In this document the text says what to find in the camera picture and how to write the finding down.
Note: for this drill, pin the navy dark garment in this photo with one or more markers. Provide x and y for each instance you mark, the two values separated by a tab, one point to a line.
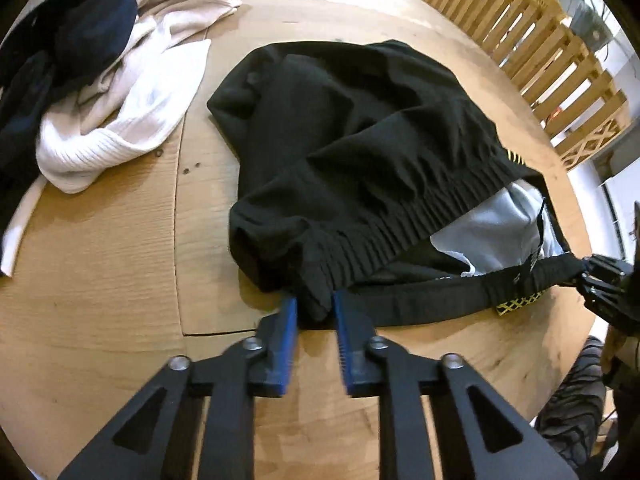
59	47

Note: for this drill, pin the black yellow-striped shorts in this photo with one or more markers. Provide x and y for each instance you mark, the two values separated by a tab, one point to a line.
369	178

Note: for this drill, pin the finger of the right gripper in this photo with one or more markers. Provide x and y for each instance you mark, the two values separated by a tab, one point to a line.
602	266
600	294

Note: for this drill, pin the grey shoe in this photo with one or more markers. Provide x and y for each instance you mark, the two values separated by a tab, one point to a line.
570	420

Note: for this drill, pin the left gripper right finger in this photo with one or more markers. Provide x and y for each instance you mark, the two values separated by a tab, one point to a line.
437	418

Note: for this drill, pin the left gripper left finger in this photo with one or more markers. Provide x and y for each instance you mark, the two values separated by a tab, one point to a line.
195	419

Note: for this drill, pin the wooden slat fence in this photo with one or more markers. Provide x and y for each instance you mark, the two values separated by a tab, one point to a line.
562	81

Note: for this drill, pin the white knit sweater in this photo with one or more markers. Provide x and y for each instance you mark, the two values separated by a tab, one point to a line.
127	111

